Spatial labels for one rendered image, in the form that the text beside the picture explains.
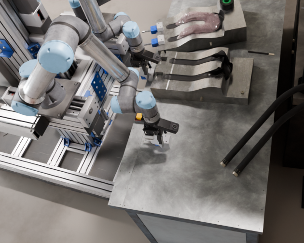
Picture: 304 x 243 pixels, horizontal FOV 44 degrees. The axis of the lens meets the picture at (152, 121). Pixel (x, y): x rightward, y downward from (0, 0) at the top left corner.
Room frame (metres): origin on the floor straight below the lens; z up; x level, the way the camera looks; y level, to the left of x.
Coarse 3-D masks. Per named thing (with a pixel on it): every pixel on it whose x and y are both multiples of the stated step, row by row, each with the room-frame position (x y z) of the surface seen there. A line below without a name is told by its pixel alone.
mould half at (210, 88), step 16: (224, 48) 1.30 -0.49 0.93; (160, 64) 1.40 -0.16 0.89; (176, 64) 1.36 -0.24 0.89; (208, 64) 1.25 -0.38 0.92; (240, 64) 1.22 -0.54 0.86; (160, 80) 1.30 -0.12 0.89; (208, 80) 1.15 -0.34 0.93; (224, 80) 1.14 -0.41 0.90; (240, 80) 1.12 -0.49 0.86; (160, 96) 1.25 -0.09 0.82; (176, 96) 1.20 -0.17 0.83; (192, 96) 1.16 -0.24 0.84; (208, 96) 1.11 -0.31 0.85; (224, 96) 1.07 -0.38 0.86; (240, 96) 1.03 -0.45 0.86
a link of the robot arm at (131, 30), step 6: (126, 24) 1.44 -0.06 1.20; (132, 24) 1.42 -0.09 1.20; (126, 30) 1.40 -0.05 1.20; (132, 30) 1.39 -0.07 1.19; (138, 30) 1.41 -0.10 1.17; (126, 36) 1.40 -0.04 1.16; (132, 36) 1.39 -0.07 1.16; (138, 36) 1.39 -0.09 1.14; (132, 42) 1.39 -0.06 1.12; (138, 42) 1.39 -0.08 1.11
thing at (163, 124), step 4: (160, 120) 0.97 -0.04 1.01; (164, 120) 0.97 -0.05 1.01; (156, 124) 0.95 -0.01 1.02; (160, 124) 0.95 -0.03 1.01; (164, 124) 0.95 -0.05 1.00; (168, 124) 0.95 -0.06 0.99; (172, 124) 0.94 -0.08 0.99; (176, 124) 0.94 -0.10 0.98; (160, 128) 0.94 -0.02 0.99; (164, 128) 0.93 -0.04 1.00; (168, 128) 0.93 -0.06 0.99; (172, 128) 0.93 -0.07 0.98; (176, 128) 0.92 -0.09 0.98; (172, 132) 0.92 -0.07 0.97; (176, 132) 0.91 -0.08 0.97
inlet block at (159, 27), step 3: (156, 24) 1.72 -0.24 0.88; (159, 24) 1.71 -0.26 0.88; (162, 24) 1.70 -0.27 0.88; (153, 27) 1.72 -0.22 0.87; (156, 27) 1.71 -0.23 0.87; (159, 27) 1.68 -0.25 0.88; (162, 27) 1.67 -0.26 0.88; (147, 30) 1.72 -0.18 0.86; (150, 30) 1.71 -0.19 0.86; (153, 30) 1.69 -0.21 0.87; (156, 30) 1.69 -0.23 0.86; (159, 30) 1.68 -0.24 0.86; (162, 30) 1.68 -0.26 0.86; (153, 33) 1.69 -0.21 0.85
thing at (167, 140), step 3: (165, 135) 0.99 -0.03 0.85; (168, 135) 0.98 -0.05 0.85; (147, 138) 1.03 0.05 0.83; (165, 138) 0.97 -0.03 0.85; (168, 138) 0.97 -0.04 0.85; (171, 138) 0.98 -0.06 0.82; (165, 141) 0.96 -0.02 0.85; (168, 141) 0.95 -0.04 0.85; (171, 141) 0.97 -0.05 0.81; (165, 144) 0.95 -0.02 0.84; (168, 144) 0.94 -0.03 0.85; (165, 147) 0.95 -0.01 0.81; (168, 147) 0.94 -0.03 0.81
